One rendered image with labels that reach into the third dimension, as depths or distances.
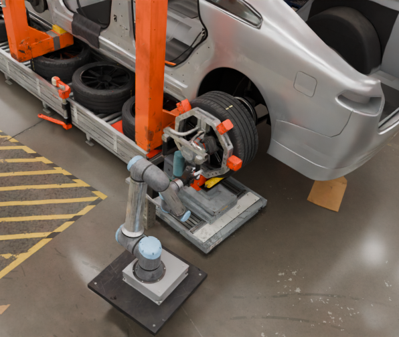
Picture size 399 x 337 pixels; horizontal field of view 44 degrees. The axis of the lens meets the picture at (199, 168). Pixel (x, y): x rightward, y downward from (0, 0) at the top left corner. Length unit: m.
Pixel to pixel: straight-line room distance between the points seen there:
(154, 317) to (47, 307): 0.86
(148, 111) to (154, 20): 0.75
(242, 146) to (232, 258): 1.00
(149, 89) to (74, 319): 1.77
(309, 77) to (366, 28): 1.69
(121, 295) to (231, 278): 0.96
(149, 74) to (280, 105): 1.00
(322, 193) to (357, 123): 1.52
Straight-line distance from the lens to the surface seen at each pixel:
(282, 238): 4.34
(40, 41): 5.52
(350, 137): 3.53
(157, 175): 2.90
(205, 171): 3.87
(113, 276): 3.56
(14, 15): 5.26
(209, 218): 4.15
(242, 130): 3.60
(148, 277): 3.38
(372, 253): 4.52
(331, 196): 4.87
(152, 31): 3.57
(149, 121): 3.97
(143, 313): 3.39
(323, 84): 3.41
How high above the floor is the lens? 3.16
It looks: 41 degrees down
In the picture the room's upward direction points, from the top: 7 degrees clockwise
